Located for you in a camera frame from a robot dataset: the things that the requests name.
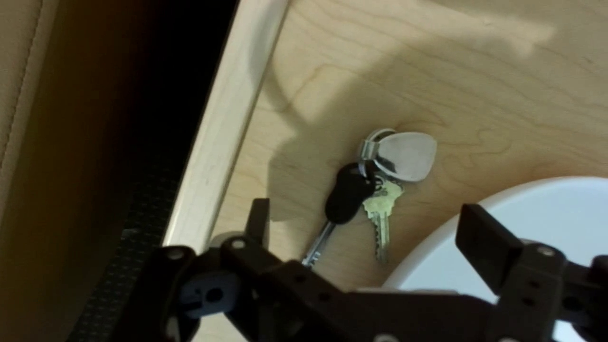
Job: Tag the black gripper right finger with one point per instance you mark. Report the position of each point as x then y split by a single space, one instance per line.
538 292

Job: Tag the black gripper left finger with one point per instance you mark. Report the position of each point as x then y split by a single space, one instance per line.
210 279

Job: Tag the key bunch with silver fob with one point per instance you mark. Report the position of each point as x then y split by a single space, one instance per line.
348 191

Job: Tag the white round plate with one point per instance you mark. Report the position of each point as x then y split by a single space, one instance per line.
557 216

